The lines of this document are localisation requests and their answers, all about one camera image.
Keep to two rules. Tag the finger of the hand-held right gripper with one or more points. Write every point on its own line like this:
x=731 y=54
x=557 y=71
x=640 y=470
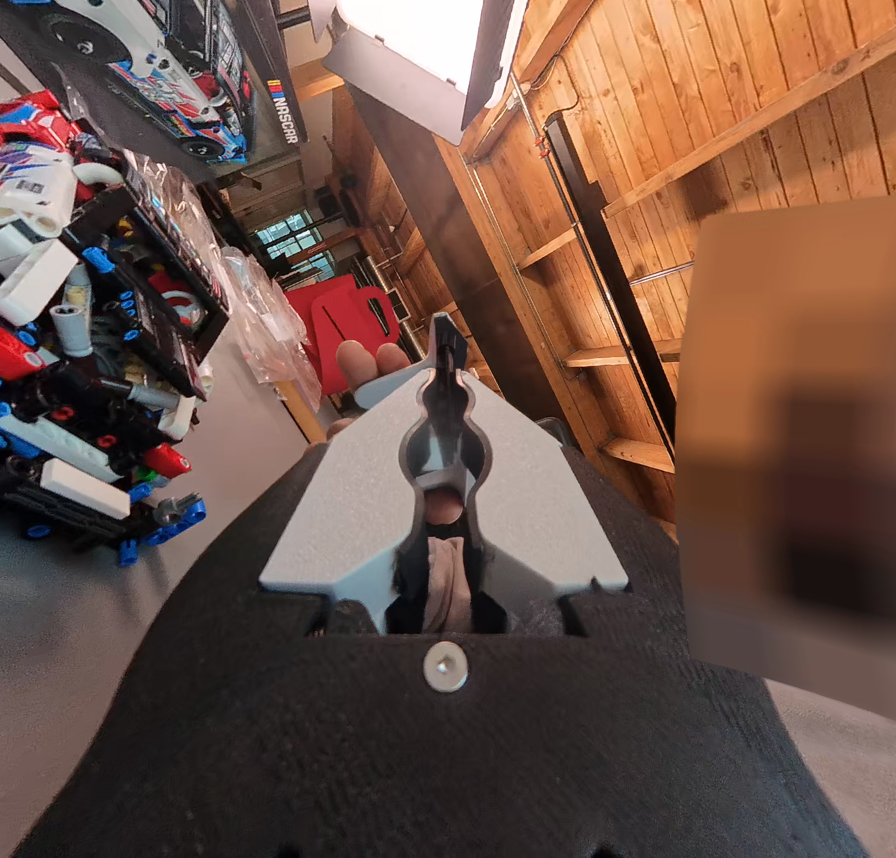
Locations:
x=437 y=459
x=388 y=390

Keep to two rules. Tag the printed toy car box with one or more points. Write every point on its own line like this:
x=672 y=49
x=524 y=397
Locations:
x=175 y=32

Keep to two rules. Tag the red felt tote bag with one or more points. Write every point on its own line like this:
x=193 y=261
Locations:
x=329 y=326

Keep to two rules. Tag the studio light on stand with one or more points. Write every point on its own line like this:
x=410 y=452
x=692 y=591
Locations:
x=413 y=18

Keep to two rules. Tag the toy brick race car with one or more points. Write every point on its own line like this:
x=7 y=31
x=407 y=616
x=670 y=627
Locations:
x=140 y=298

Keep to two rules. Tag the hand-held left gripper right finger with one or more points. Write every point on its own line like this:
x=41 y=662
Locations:
x=553 y=515

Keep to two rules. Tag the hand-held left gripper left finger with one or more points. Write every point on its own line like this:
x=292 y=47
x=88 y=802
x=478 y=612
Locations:
x=336 y=515

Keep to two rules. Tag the black toy brick part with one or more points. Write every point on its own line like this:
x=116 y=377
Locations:
x=446 y=343

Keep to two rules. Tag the person's right hand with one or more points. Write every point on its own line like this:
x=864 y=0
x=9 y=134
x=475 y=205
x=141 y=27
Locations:
x=364 y=361

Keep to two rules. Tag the crumpled clear plastic bags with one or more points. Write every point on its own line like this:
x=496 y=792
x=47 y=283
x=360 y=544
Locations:
x=273 y=326

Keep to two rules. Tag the person's beige sweatshirt torso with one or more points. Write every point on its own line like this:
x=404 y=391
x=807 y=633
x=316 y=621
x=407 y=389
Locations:
x=840 y=767

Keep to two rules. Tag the person's right forearm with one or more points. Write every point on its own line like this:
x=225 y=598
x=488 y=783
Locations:
x=444 y=585

